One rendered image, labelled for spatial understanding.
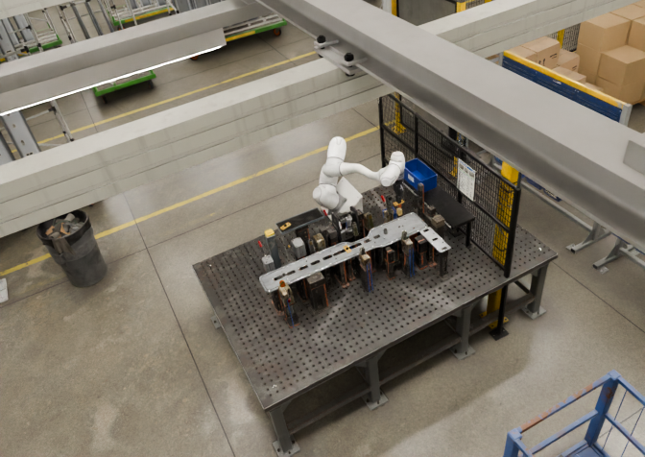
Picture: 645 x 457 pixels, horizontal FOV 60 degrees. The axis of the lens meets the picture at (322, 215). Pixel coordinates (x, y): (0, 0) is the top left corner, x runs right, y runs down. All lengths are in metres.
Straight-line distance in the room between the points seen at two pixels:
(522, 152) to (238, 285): 3.84
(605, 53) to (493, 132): 6.89
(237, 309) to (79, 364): 1.76
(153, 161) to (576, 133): 0.81
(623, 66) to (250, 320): 5.38
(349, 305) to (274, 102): 3.17
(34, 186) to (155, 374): 4.10
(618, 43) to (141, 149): 7.27
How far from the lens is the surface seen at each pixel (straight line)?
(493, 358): 4.91
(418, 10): 6.42
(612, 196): 0.89
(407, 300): 4.32
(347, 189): 5.01
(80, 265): 6.10
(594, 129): 0.89
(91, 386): 5.41
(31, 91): 1.95
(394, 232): 4.42
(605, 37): 7.84
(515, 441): 3.46
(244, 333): 4.30
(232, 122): 1.25
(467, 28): 1.51
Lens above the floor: 3.94
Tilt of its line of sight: 39 degrees down
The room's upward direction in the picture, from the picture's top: 9 degrees counter-clockwise
